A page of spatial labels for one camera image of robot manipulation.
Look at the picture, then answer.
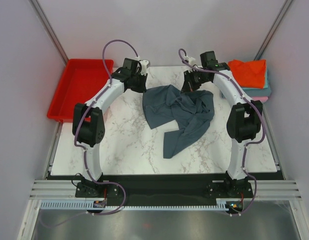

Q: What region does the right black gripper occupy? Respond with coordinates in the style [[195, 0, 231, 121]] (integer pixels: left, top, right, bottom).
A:
[[181, 68, 210, 94]]

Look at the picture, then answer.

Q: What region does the dark blue-grey t-shirt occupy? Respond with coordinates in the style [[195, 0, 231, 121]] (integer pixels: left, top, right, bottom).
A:
[[142, 84, 215, 159]]

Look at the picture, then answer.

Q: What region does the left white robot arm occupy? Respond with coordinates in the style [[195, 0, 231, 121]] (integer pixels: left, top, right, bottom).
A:
[[72, 58, 150, 197]]

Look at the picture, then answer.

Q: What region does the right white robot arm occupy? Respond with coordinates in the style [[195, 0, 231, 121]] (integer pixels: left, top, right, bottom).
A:
[[178, 48, 265, 197]]

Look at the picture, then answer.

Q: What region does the red plastic tray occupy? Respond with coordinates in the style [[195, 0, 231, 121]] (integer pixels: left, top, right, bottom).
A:
[[47, 58, 114, 123]]

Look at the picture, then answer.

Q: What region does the folded orange t-shirt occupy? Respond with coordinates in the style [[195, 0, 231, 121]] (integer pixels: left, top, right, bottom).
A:
[[228, 59, 267, 89]]

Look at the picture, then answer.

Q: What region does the folded grey-blue t-shirt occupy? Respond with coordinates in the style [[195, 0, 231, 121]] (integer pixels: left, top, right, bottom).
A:
[[242, 86, 272, 98]]

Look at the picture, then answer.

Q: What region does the folded pink t-shirt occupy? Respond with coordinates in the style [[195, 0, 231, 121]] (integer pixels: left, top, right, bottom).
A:
[[252, 96, 269, 103]]

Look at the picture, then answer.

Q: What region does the folded teal t-shirt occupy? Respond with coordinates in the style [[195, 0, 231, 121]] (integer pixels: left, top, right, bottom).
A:
[[239, 67, 269, 89]]

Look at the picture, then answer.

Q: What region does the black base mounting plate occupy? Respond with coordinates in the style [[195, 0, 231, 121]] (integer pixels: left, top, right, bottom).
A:
[[75, 173, 253, 207]]

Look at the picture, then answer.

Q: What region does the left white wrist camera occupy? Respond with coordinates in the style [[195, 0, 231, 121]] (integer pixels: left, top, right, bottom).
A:
[[135, 56, 151, 76]]

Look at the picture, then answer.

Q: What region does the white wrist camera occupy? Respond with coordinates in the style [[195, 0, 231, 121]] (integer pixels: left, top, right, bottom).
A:
[[135, 56, 151, 76], [182, 55, 196, 67]]

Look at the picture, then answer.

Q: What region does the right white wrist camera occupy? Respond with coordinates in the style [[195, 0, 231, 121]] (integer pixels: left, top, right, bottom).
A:
[[182, 55, 196, 67]]

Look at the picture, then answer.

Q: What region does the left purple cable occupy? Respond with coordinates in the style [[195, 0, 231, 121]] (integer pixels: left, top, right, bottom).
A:
[[39, 39, 143, 229]]

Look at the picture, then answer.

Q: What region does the purple cable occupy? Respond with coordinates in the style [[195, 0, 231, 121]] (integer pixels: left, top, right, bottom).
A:
[[178, 48, 267, 217], [39, 39, 143, 229]]

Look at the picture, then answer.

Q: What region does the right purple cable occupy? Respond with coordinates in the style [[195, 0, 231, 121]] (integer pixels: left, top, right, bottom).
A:
[[178, 48, 267, 217]]

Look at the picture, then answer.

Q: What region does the white slotted cable duct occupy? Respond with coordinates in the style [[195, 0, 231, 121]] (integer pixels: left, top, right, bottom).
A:
[[40, 198, 246, 210]]

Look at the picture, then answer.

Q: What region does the aluminium extrusion rail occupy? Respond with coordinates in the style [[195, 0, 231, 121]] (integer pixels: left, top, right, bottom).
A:
[[30, 180, 301, 200]]

